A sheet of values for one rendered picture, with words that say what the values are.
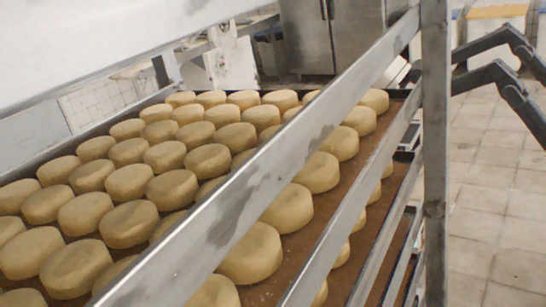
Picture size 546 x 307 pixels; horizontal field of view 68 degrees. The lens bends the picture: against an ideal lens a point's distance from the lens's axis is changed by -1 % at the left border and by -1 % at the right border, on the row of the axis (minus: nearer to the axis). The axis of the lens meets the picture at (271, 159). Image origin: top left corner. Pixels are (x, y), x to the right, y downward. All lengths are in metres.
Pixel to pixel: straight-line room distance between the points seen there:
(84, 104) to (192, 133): 4.24
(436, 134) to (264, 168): 0.39
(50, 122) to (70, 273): 4.29
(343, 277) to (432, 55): 0.28
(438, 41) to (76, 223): 0.43
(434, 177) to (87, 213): 0.43
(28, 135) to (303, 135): 4.34
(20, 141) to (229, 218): 4.35
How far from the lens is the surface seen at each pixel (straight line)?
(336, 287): 0.40
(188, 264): 0.16
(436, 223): 0.64
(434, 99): 0.55
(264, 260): 0.28
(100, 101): 4.82
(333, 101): 0.27
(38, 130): 4.56
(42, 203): 0.46
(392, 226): 0.45
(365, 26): 5.02
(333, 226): 0.29
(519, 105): 1.37
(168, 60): 0.74
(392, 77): 1.62
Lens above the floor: 1.69
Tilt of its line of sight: 27 degrees down
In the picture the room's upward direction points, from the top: 12 degrees counter-clockwise
